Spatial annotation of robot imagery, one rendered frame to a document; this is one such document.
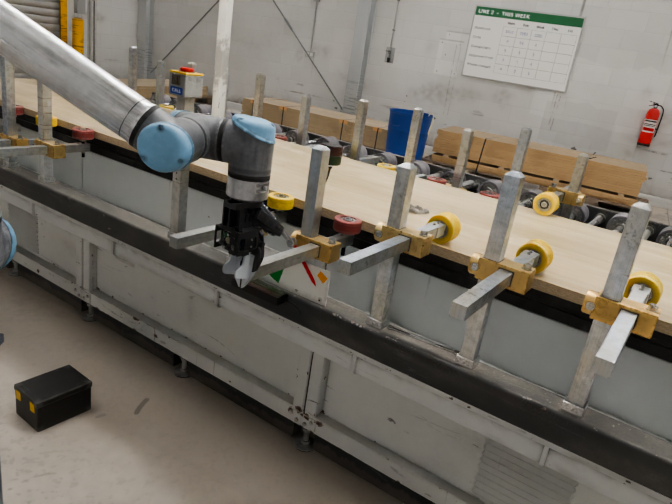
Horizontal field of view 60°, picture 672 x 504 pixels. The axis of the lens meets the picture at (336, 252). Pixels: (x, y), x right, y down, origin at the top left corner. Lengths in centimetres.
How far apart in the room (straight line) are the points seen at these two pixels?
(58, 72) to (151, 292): 148
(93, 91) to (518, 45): 771
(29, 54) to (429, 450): 147
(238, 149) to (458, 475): 119
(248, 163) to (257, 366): 113
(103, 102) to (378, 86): 817
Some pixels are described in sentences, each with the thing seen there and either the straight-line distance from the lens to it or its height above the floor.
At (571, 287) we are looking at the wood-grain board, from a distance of 150.
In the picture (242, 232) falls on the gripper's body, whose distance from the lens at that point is 123.
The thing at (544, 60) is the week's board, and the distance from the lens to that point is 850.
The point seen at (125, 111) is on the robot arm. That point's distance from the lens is 112.
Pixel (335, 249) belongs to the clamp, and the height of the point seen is 86.
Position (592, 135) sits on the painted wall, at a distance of 845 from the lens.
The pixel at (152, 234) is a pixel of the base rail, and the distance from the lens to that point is 197.
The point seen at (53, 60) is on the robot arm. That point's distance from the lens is 118.
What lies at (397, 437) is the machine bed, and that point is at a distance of 193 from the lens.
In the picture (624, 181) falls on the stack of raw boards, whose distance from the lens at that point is 720.
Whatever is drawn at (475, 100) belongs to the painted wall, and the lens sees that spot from 869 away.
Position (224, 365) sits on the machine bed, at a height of 17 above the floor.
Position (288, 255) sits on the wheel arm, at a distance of 143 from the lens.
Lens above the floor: 137
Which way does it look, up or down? 20 degrees down
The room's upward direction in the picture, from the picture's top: 9 degrees clockwise
